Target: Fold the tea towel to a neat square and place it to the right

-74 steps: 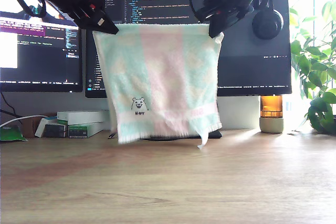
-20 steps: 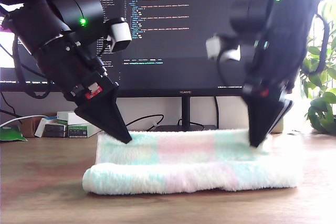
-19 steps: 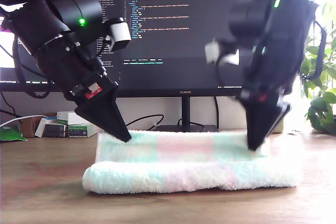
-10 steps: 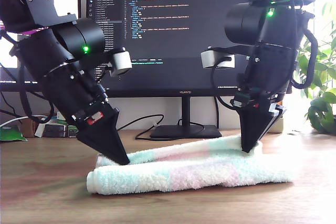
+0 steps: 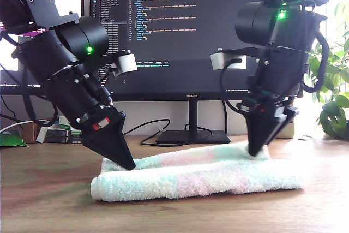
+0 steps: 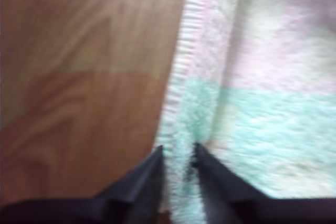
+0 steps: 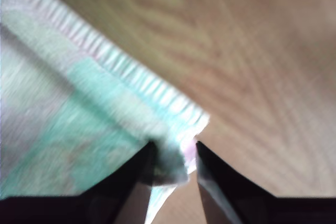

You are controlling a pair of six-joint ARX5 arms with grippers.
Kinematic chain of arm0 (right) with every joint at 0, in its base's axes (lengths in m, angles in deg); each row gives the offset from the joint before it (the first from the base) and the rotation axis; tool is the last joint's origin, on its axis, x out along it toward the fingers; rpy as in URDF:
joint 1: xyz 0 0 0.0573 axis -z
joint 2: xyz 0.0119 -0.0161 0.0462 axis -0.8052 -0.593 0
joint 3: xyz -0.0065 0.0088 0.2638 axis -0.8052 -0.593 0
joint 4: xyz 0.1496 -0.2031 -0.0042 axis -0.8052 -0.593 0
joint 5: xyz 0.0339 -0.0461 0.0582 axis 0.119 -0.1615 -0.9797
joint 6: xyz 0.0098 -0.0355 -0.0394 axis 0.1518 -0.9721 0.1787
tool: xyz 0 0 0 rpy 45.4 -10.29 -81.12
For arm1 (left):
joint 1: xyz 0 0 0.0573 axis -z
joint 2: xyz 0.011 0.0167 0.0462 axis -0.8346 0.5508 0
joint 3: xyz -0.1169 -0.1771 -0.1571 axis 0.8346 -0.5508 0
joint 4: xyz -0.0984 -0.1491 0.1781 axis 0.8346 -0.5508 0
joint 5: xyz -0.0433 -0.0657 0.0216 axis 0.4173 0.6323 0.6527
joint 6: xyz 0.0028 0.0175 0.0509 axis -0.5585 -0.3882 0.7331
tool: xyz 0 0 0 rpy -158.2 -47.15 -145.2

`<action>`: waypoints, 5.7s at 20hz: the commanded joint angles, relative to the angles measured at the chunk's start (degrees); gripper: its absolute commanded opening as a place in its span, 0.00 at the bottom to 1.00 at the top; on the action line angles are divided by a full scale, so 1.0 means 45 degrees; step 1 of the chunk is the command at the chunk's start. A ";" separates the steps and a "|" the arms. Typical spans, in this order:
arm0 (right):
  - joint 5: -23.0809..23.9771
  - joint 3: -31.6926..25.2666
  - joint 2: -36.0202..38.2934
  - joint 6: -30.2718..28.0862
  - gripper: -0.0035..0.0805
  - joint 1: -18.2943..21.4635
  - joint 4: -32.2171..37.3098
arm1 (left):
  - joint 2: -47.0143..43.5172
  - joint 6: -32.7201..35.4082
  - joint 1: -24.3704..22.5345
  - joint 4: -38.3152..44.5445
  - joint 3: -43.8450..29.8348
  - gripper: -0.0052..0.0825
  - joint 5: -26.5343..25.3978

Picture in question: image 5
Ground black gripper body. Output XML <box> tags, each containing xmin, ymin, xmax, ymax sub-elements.
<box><xmin>236</xmin><ymin>49</ymin><xmax>310</xmax><ymax>116</ymax></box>
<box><xmin>45</xmin><ymin>62</ymin><xmax>121</xmax><ymax>139</ymax></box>

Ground mint tea towel pink border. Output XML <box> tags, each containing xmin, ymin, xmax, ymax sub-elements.
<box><xmin>91</xmin><ymin>141</ymin><xmax>305</xmax><ymax>202</ymax></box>

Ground amber glass lamp beige base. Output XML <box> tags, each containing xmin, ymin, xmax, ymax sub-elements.
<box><xmin>282</xmin><ymin>121</ymin><xmax>296</xmax><ymax>139</ymax></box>

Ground white box with green label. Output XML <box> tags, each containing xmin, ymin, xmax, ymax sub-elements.
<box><xmin>70</xmin><ymin>129</ymin><xmax>83</xmax><ymax>144</ymax></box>

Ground green leafy houseplant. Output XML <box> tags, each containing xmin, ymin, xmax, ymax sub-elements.
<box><xmin>308</xmin><ymin>0</ymin><xmax>349</xmax><ymax>140</ymax></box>

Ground small dark grey box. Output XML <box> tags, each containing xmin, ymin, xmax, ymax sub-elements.
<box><xmin>45</xmin><ymin>136</ymin><xmax>69</xmax><ymax>144</ymax></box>
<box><xmin>46</xmin><ymin>130</ymin><xmax>69</xmax><ymax>138</ymax></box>

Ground white box with blue edge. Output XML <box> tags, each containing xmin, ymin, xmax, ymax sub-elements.
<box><xmin>36</xmin><ymin>126</ymin><xmax>49</xmax><ymax>144</ymax></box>

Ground brown cardboard box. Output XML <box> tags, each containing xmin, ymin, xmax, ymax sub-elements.
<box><xmin>23</xmin><ymin>122</ymin><xmax>40</xmax><ymax>144</ymax></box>

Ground black monitor with purple window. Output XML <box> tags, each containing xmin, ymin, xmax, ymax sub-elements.
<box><xmin>0</xmin><ymin>0</ymin><xmax>87</xmax><ymax>99</ymax></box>

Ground green plastic packet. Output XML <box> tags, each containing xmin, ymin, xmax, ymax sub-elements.
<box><xmin>0</xmin><ymin>130</ymin><xmax>29</xmax><ymax>148</ymax></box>

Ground black Huawei monitor on stand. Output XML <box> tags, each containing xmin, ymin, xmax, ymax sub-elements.
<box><xmin>88</xmin><ymin>0</ymin><xmax>276</xmax><ymax>145</ymax></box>

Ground black USB cable with plug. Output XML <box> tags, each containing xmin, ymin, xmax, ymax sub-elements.
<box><xmin>123</xmin><ymin>119</ymin><xmax>172</xmax><ymax>146</ymax></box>

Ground black monitor power cable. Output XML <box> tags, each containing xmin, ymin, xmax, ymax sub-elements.
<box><xmin>184</xmin><ymin>100</ymin><xmax>228</xmax><ymax>142</ymax></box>

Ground arm's thick black cable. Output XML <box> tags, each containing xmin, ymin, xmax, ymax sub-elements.
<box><xmin>301</xmin><ymin>3</ymin><xmax>331</xmax><ymax>94</ymax></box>

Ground camera's thin black cable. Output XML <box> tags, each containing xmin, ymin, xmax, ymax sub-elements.
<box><xmin>220</xmin><ymin>59</ymin><xmax>248</xmax><ymax>115</ymax></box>

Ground white cable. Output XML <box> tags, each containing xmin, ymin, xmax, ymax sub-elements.
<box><xmin>0</xmin><ymin>120</ymin><xmax>31</xmax><ymax>134</ymax></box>

